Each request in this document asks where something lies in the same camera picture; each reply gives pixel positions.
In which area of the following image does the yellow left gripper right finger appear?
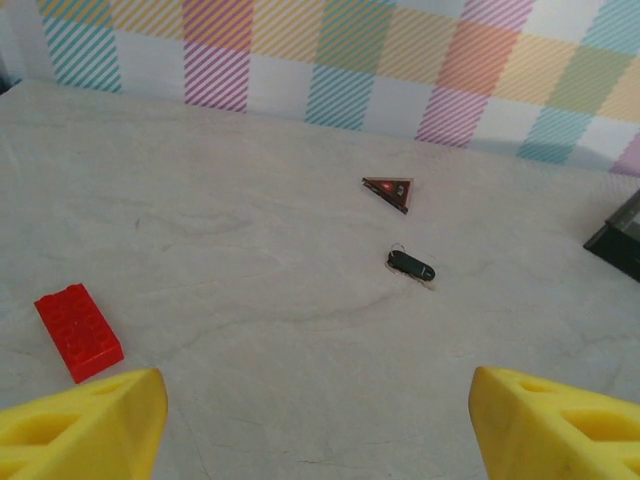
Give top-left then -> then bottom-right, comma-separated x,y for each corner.
467,365 -> 640,480

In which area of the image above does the black grey chessboard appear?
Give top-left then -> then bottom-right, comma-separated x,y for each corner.
582,188 -> 640,284

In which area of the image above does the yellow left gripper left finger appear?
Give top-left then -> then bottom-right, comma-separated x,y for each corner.
0,367 -> 169,480

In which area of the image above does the red toy brick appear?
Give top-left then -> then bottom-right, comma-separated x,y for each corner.
33,282 -> 125,385

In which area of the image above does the red black triangle tile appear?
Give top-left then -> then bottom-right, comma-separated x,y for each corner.
360,175 -> 416,216

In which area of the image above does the black plastic key tag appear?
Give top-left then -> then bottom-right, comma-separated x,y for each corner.
384,242 -> 437,291

